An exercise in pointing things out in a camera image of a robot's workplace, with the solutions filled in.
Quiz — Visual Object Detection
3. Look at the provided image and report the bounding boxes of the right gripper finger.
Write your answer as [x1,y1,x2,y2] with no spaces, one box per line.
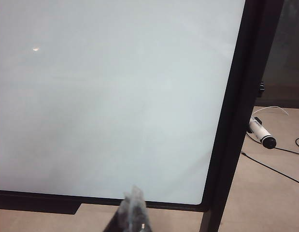
[103,185,155,232]

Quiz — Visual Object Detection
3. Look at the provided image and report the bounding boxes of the white marker pen black cap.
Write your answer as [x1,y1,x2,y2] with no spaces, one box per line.
[247,116,277,149]

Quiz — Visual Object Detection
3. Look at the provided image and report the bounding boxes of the white whiteboard with black frame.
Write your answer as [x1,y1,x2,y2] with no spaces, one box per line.
[0,0,285,232]

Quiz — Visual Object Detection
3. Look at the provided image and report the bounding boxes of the black cable with plug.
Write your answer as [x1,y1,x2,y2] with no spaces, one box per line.
[241,151,299,187]
[274,137,299,157]

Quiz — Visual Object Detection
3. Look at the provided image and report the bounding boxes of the thin white cable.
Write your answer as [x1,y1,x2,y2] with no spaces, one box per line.
[252,105,290,116]

